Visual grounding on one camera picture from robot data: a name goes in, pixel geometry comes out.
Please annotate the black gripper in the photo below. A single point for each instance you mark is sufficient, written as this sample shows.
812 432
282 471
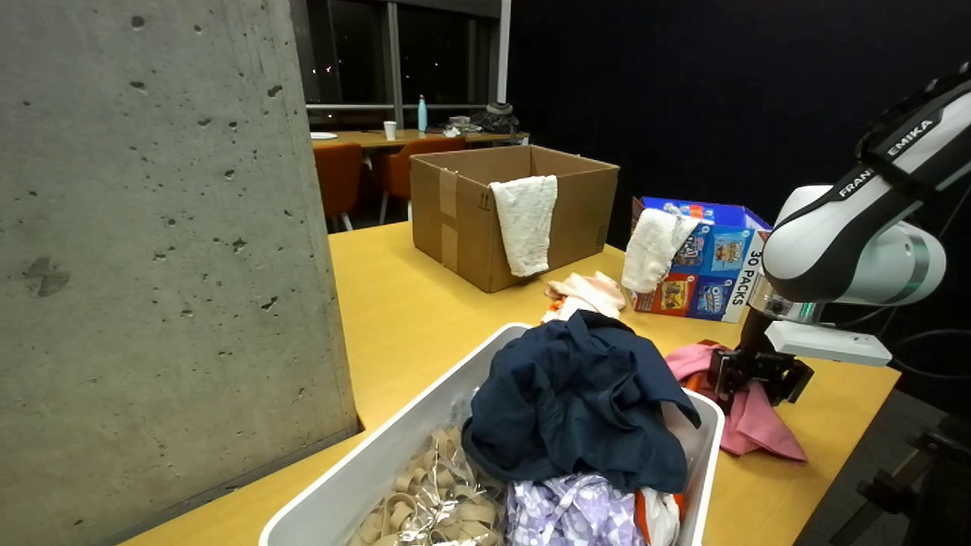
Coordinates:
772 368

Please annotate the pink shirt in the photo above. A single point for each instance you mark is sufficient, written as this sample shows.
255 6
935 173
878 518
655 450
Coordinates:
760 425

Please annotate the peach coloured cloth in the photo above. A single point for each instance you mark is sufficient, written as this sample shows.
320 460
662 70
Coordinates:
587 297

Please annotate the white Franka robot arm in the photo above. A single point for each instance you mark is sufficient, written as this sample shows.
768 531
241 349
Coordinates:
860 243

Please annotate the white plastic basket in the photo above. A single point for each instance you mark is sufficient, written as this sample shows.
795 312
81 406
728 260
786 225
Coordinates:
404 443

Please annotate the blue snack carton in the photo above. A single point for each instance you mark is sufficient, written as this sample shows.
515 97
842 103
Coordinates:
723 262

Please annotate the white orange cloth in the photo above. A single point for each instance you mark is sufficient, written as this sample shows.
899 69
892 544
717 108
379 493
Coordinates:
655 521

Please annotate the white towel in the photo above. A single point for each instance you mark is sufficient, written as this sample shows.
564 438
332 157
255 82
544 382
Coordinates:
527 224
654 248

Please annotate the navy blue cloth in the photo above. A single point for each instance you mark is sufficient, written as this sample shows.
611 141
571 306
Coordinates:
578 406

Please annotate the purple checked cloth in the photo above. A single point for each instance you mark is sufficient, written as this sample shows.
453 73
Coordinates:
564 518

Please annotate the brown cardboard box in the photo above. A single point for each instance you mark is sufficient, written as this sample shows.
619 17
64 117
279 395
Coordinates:
466 233

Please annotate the bag of beige pieces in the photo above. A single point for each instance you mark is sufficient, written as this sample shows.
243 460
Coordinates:
424 501

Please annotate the heap of clothes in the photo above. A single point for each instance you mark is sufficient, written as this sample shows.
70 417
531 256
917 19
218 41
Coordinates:
479 119

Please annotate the orange chair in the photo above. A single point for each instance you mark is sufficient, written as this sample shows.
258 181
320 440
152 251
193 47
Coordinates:
397 171
338 177

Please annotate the teal water bottle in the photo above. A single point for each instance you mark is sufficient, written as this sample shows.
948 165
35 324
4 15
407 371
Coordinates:
422 113

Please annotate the white cup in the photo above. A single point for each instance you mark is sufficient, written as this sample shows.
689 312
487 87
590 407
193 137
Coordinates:
389 132

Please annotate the long wooden desk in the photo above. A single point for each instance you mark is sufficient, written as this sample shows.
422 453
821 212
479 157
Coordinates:
352 141

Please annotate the white paper sheet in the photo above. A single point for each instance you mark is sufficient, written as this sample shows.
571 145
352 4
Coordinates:
322 134

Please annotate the grey wrist camera bar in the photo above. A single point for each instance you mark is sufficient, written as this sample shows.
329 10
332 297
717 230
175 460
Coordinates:
829 341

